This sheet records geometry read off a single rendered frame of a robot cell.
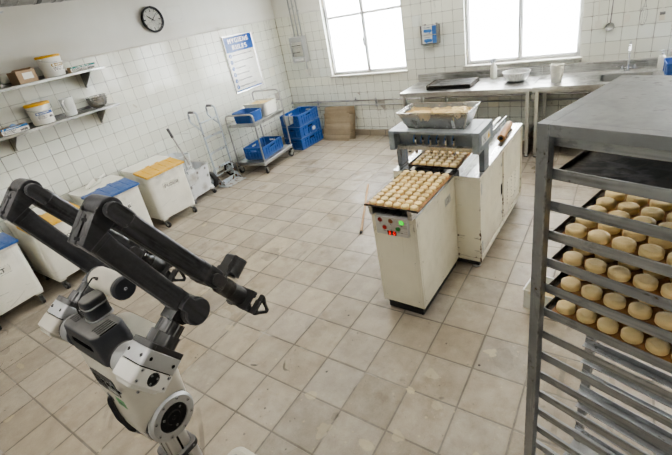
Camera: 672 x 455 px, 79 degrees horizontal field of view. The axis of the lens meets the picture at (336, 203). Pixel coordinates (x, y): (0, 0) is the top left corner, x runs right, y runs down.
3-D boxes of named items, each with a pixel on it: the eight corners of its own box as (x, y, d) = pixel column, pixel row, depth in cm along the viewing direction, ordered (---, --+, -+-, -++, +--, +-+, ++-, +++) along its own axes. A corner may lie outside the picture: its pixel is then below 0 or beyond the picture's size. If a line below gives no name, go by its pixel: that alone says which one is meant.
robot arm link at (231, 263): (192, 276, 123) (211, 282, 118) (211, 242, 128) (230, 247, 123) (217, 291, 132) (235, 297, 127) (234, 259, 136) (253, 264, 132)
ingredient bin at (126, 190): (121, 259, 465) (92, 199, 432) (94, 249, 501) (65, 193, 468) (162, 235, 503) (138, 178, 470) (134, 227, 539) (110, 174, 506)
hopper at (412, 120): (413, 119, 343) (412, 102, 337) (481, 119, 311) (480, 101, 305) (398, 130, 323) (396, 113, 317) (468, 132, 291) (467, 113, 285)
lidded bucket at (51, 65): (62, 74, 453) (53, 54, 443) (73, 72, 439) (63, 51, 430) (39, 79, 435) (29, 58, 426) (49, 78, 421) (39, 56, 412)
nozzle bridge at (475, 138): (409, 155, 364) (405, 118, 349) (493, 160, 322) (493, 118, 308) (392, 170, 341) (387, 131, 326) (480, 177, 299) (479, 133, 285)
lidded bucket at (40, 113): (52, 119, 449) (43, 100, 440) (62, 119, 436) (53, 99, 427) (28, 126, 432) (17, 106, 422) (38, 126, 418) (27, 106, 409)
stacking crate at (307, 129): (304, 127, 762) (302, 117, 753) (321, 128, 740) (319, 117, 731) (284, 138, 719) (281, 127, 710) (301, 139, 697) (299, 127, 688)
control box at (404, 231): (379, 230, 286) (376, 212, 280) (410, 236, 272) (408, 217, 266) (376, 232, 283) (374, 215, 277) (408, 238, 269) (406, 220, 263)
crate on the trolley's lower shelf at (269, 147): (265, 147, 697) (262, 136, 688) (284, 147, 680) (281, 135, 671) (246, 160, 653) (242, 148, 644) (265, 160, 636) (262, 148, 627)
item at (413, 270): (422, 257, 367) (413, 165, 328) (460, 265, 347) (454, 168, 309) (384, 306, 318) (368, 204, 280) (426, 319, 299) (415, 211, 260)
